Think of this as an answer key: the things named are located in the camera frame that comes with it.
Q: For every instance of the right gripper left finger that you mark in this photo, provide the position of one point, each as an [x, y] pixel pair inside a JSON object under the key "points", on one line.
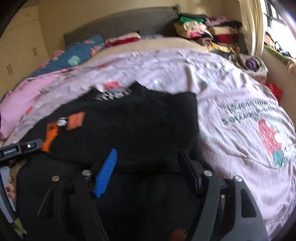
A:
{"points": [[68, 208]]}

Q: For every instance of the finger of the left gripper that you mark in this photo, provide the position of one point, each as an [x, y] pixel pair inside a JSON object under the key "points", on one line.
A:
{"points": [[52, 130], [75, 120]]}

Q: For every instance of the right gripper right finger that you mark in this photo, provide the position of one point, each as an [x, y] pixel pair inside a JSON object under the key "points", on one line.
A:
{"points": [[227, 209]]}

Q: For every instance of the black IKISS sweater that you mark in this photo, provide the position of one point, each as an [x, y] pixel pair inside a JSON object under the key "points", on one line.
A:
{"points": [[147, 197]]}

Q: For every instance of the pile of folded clothes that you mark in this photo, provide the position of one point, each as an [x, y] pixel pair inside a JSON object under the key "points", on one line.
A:
{"points": [[218, 34]]}

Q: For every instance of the left hand painted nails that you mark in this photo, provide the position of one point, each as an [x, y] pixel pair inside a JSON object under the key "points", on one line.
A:
{"points": [[11, 187]]}

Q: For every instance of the pink quilt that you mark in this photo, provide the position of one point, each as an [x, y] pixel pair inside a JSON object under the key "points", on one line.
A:
{"points": [[33, 99]]}

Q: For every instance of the blue leaf print blanket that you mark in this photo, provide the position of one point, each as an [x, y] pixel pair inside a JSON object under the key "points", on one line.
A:
{"points": [[77, 54]]}

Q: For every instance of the lilac strawberry print quilt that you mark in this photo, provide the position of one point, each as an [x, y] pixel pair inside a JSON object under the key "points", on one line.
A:
{"points": [[243, 128]]}

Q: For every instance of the beige wardrobe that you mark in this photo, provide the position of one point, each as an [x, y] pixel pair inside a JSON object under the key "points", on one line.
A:
{"points": [[22, 48]]}

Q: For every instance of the red and white pillow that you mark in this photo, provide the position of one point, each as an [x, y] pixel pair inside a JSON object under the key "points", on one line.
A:
{"points": [[123, 39]]}

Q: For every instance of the beige bed sheet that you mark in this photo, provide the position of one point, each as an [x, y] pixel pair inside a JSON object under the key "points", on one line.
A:
{"points": [[147, 45]]}

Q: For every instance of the red plastic bag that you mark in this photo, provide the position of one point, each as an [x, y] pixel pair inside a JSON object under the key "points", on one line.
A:
{"points": [[277, 92]]}

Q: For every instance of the grey bed headboard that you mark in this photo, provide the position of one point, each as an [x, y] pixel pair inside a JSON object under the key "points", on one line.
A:
{"points": [[145, 21]]}

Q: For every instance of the purple cloth bundle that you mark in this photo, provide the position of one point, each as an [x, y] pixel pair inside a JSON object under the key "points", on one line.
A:
{"points": [[251, 65]]}

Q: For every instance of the clutter on windowsill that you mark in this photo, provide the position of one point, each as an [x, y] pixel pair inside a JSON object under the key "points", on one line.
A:
{"points": [[274, 48]]}

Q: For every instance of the cream curtain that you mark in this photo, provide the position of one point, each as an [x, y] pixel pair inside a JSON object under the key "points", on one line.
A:
{"points": [[252, 26]]}

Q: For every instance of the window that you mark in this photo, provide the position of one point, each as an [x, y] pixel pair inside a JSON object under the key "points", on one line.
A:
{"points": [[281, 19]]}

